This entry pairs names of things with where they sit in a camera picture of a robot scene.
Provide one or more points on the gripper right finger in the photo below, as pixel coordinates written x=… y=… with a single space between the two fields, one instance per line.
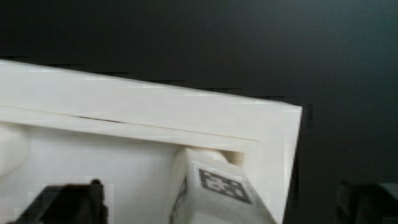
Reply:
x=366 y=203

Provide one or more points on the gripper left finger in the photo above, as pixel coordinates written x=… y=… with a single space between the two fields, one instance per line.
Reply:
x=68 y=204

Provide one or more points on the white square tabletop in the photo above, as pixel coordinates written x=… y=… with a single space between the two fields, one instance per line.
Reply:
x=94 y=127

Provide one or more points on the white leg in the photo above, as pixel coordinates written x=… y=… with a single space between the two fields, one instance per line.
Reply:
x=213 y=198

